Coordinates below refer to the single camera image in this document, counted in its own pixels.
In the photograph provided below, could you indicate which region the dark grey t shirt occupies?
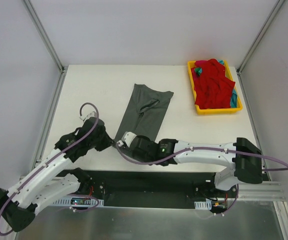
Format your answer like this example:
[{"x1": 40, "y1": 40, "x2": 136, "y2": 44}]
[{"x1": 114, "y1": 84, "x2": 174, "y2": 142}]

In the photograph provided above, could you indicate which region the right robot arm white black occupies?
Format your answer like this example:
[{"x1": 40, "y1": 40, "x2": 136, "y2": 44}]
[{"x1": 121, "y1": 132, "x2": 263, "y2": 198}]

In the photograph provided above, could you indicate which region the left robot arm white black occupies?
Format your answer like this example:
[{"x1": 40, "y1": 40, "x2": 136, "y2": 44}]
[{"x1": 0, "y1": 117, "x2": 113, "y2": 237}]

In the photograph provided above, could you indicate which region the yellow plastic bin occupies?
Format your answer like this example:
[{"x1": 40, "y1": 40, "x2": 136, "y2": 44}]
[{"x1": 187, "y1": 58, "x2": 243, "y2": 115}]

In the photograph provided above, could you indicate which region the red t shirt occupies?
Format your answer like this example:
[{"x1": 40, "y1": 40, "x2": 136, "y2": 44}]
[{"x1": 193, "y1": 58, "x2": 236, "y2": 111}]

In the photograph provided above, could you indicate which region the teal t shirt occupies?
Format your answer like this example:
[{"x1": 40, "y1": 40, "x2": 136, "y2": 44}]
[{"x1": 193, "y1": 59, "x2": 239, "y2": 109}]

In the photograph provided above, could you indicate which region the magenta t shirt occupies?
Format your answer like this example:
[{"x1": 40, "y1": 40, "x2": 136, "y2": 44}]
[{"x1": 194, "y1": 60, "x2": 207, "y2": 68}]

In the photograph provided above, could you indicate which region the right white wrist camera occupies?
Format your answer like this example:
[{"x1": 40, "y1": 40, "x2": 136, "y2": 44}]
[{"x1": 117, "y1": 131, "x2": 137, "y2": 148}]

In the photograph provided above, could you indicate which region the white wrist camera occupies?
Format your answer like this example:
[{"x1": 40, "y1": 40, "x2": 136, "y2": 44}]
[
  {"x1": 79, "y1": 111, "x2": 97, "y2": 122},
  {"x1": 117, "y1": 131, "x2": 137, "y2": 148}
]

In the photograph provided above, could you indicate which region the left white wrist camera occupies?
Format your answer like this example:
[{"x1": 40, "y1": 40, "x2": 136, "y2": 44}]
[{"x1": 79, "y1": 111, "x2": 97, "y2": 122}]

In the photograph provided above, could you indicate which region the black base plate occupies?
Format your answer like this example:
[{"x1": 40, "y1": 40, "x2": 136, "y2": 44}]
[{"x1": 83, "y1": 170, "x2": 238, "y2": 209}]

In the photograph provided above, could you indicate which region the left white cable duct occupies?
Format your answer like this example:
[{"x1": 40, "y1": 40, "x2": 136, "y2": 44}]
[{"x1": 50, "y1": 196, "x2": 104, "y2": 208}]

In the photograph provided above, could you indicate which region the white cable duct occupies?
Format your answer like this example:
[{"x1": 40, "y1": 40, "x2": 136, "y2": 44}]
[
  {"x1": 50, "y1": 196, "x2": 104, "y2": 208},
  {"x1": 194, "y1": 200, "x2": 212, "y2": 211}
]

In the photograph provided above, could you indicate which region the right white cable duct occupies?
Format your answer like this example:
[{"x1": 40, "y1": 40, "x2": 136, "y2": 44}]
[{"x1": 194, "y1": 200, "x2": 212, "y2": 211}]

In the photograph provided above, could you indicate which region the front aluminium rail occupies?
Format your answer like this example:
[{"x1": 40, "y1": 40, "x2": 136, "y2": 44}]
[{"x1": 15, "y1": 174, "x2": 287, "y2": 201}]

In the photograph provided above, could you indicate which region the left aluminium frame post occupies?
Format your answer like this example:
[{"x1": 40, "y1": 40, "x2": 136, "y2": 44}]
[{"x1": 21, "y1": 0, "x2": 65, "y2": 73}]

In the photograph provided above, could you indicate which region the aluminium frame post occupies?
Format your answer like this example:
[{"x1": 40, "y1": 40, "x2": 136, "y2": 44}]
[
  {"x1": 236, "y1": 0, "x2": 287, "y2": 76},
  {"x1": 21, "y1": 0, "x2": 65, "y2": 73}
]

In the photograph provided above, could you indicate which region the right aluminium frame post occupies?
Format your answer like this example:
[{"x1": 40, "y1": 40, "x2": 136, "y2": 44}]
[{"x1": 236, "y1": 0, "x2": 287, "y2": 76}]

